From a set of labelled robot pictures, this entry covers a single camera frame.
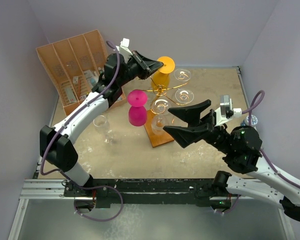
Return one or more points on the clear champagne flute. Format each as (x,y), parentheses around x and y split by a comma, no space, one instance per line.
(182,75)

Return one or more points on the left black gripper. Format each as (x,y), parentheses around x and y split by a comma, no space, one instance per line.
(146,66)

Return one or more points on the pink plastic wine glass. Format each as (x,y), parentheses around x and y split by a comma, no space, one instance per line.
(137,114)

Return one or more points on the clear wine glass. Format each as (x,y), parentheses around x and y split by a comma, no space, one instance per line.
(183,97)
(159,108)
(102,125)

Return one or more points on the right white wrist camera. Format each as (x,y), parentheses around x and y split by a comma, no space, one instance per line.
(226,112)

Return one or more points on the small blue white jar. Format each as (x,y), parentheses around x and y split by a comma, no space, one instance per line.
(250,121)

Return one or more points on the gold wire wine glass rack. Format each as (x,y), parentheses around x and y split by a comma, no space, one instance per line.
(166,93)

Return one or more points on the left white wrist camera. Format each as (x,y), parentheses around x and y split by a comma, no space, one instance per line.
(123,49)

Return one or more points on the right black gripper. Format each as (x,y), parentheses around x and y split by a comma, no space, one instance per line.
(186,135)

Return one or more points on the peach plastic desk organizer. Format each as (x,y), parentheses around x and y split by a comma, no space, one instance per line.
(73,65)

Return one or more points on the yellow plastic wine glass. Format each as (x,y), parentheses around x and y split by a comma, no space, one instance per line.
(162,75)

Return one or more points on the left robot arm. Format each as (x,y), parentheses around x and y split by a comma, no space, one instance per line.
(56,144)

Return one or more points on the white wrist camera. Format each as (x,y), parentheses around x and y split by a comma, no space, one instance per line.
(123,49)
(226,112)

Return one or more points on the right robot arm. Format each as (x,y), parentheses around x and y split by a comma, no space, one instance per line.
(243,155)

